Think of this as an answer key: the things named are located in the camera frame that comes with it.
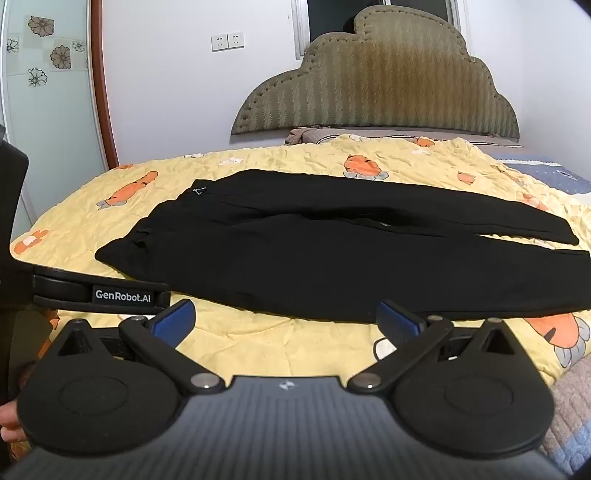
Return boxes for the black trousers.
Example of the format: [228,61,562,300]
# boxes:
[95,169,590,323]

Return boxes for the person's left hand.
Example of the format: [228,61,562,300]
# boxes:
[0,400,27,443]

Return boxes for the yellow carrot print quilt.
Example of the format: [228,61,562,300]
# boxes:
[10,134,590,383]

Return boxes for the frosted floral glass door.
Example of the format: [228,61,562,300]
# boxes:
[1,0,107,236]

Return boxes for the olive padded headboard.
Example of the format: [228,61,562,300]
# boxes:
[231,6,520,139]

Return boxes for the brown wooden door frame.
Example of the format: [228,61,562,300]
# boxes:
[89,0,119,169]

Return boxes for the white wall socket pair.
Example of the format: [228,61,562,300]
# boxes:
[211,32,245,52]

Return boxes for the dark window with frame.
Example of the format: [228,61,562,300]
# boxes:
[290,0,463,59]

